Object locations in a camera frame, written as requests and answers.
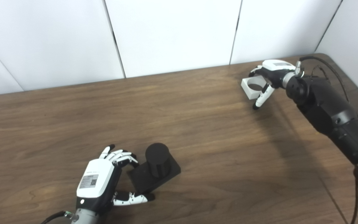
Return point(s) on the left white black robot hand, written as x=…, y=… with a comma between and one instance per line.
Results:
x=96, y=183

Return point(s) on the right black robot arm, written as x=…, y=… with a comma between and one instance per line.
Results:
x=328, y=109

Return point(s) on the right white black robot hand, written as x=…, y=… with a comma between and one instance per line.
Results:
x=277, y=70

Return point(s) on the black peg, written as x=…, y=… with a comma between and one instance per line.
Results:
x=158, y=168

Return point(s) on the white square piece with hole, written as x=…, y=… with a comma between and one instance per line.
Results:
x=250, y=93

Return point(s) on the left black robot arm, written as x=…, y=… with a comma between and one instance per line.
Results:
x=85, y=217

